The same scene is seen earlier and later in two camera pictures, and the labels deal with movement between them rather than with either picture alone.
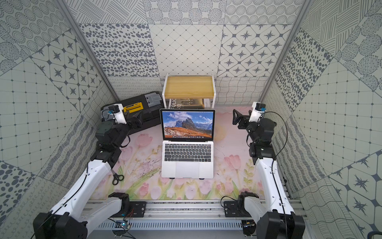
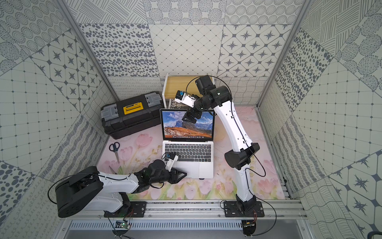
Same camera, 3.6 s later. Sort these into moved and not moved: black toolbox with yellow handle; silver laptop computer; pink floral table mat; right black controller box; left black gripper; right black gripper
Moved: left black gripper; right black gripper
Not moved: pink floral table mat; right black controller box; black toolbox with yellow handle; silver laptop computer
